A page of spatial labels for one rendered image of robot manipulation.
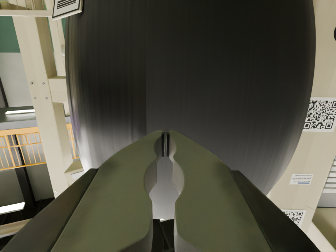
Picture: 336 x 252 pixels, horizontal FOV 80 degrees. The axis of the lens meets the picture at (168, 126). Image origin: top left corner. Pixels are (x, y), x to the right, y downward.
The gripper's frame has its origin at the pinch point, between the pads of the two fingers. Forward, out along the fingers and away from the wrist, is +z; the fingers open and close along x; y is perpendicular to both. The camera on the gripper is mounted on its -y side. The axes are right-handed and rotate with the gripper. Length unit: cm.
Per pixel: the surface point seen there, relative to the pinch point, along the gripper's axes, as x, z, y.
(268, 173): 12.3, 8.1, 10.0
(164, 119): -0.3, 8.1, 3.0
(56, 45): -269, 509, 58
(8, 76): -611, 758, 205
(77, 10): -9.0, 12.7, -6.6
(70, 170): -45, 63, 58
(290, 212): 32, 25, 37
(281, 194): 28.3, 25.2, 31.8
